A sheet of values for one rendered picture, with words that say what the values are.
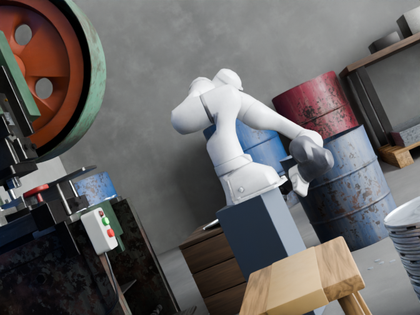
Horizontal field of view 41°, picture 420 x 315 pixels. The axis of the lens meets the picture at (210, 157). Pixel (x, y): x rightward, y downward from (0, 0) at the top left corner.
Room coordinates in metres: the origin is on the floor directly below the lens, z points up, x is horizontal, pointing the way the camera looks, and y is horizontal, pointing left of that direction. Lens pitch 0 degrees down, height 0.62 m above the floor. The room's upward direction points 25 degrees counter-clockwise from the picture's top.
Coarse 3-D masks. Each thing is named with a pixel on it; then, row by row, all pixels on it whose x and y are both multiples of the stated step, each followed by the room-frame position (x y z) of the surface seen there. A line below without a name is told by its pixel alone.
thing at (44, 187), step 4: (44, 184) 1.68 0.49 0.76; (36, 188) 1.66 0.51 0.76; (40, 188) 1.66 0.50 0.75; (44, 188) 1.67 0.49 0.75; (24, 192) 1.67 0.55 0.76; (28, 192) 1.66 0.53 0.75; (32, 192) 1.66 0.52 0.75; (36, 192) 1.67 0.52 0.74; (24, 196) 1.66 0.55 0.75; (28, 196) 1.67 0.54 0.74; (36, 196) 1.68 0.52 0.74; (40, 196) 1.69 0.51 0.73; (40, 200) 1.68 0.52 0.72
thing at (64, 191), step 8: (80, 168) 1.94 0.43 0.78; (88, 168) 1.98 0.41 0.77; (64, 176) 1.95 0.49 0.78; (72, 176) 1.98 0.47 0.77; (48, 184) 1.96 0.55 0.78; (56, 184) 1.98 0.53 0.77; (64, 184) 2.03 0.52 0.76; (40, 192) 1.99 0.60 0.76; (48, 192) 1.98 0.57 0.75; (56, 192) 1.98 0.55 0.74; (64, 192) 2.00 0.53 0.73; (48, 200) 1.98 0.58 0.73; (64, 200) 1.98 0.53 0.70; (72, 200) 2.04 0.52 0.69; (64, 208) 1.98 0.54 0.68; (72, 208) 2.01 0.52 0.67
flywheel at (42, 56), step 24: (0, 0) 2.36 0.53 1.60; (24, 0) 2.34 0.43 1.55; (48, 0) 2.33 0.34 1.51; (0, 24) 2.40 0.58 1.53; (48, 24) 2.37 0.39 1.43; (72, 24) 2.35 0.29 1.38; (24, 48) 2.39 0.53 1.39; (48, 48) 2.38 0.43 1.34; (72, 48) 2.33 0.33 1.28; (24, 72) 2.40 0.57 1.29; (48, 72) 2.39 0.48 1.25; (72, 72) 2.33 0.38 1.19; (72, 96) 2.34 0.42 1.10; (48, 120) 2.40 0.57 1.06; (72, 120) 2.38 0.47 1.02; (48, 144) 2.41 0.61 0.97
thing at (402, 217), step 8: (416, 200) 1.55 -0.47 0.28; (400, 208) 1.54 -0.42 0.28; (408, 208) 1.50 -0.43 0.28; (416, 208) 1.44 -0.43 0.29; (392, 216) 1.49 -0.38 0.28; (400, 216) 1.46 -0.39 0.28; (408, 216) 1.42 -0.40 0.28; (416, 216) 1.38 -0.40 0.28; (392, 224) 1.41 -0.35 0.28; (400, 224) 1.38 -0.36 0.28; (408, 224) 1.33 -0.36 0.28; (416, 224) 1.31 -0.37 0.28
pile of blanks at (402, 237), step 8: (384, 224) 1.46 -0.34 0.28; (392, 232) 1.40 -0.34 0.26; (400, 232) 1.36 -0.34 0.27; (408, 232) 1.34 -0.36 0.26; (416, 232) 1.32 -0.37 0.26; (392, 240) 1.45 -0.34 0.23; (400, 240) 1.37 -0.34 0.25; (408, 240) 1.34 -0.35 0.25; (416, 240) 1.33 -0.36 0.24; (400, 248) 1.39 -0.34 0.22; (408, 248) 1.36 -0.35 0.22; (416, 248) 1.33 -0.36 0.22; (400, 256) 1.42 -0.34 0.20; (408, 256) 1.37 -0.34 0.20; (416, 256) 1.34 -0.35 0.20; (408, 264) 1.38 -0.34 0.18; (416, 264) 1.35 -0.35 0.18; (408, 272) 1.45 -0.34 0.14; (416, 272) 1.36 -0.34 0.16; (416, 280) 1.38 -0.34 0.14; (416, 288) 1.40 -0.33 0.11
